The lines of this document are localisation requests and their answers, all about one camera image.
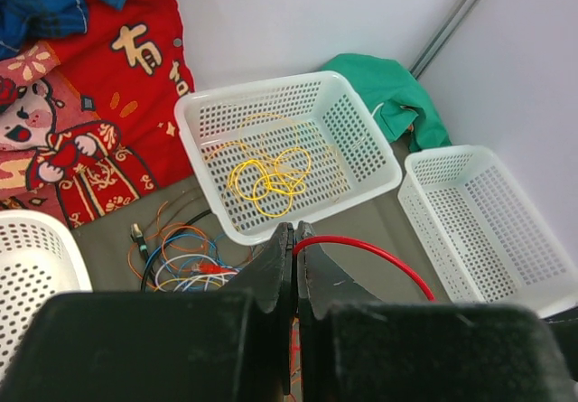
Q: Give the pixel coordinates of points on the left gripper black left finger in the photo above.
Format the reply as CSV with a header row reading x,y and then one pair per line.
x,y
230,344

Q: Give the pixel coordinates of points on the red printed cloth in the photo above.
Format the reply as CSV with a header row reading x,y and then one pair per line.
x,y
87,123

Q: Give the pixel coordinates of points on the white rectangular basket, right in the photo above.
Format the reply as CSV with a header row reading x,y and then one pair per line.
x,y
485,239

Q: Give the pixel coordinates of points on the white rectangular basket, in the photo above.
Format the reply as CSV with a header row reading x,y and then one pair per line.
x,y
291,149
485,239

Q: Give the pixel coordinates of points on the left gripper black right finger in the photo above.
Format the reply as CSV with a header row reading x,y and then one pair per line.
x,y
357,348

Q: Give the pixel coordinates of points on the white rectangular basket, middle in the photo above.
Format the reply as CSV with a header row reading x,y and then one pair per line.
x,y
291,149

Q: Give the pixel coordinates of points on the green cloth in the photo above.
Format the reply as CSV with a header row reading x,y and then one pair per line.
x,y
398,103

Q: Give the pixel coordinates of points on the white oval perforated basket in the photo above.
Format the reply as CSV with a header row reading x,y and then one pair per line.
x,y
39,259

